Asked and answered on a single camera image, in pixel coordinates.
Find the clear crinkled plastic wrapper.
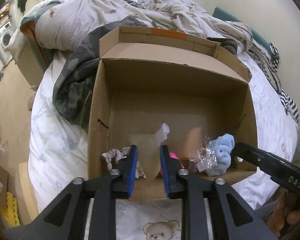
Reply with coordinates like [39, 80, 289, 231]
[189, 136, 218, 173]

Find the light blue fluffy sock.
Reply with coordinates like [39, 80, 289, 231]
[206, 133, 235, 177]

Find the beige lace scrunchie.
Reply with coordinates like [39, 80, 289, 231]
[101, 146, 146, 179]

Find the pink rubber duck toy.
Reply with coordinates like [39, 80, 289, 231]
[160, 152, 185, 177]

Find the brown cardboard piece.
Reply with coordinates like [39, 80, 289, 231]
[129, 132, 167, 181]

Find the peach foam tube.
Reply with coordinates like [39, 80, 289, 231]
[184, 127, 202, 159]

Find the white knotted sock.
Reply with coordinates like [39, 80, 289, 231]
[154, 123, 170, 145]

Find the right hand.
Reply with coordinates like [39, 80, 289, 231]
[267, 191, 300, 238]

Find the light wooden board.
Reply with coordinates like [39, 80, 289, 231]
[19, 162, 39, 224]

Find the white floral teddy duvet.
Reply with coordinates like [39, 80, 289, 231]
[28, 51, 298, 239]

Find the black white patterned blanket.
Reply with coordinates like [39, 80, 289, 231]
[248, 40, 299, 123]

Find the open cardboard box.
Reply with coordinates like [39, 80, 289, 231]
[87, 25, 259, 202]

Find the dark camouflage jacket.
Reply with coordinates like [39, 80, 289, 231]
[52, 16, 145, 132]

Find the wooden bedside box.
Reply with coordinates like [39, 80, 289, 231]
[17, 40, 49, 90]

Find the white washing machine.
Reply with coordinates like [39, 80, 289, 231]
[0, 20, 13, 67]

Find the crumpled checkered beige blanket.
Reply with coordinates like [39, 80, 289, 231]
[20, 0, 253, 53]

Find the dark garment hanging on wall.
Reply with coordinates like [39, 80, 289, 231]
[17, 0, 27, 13]

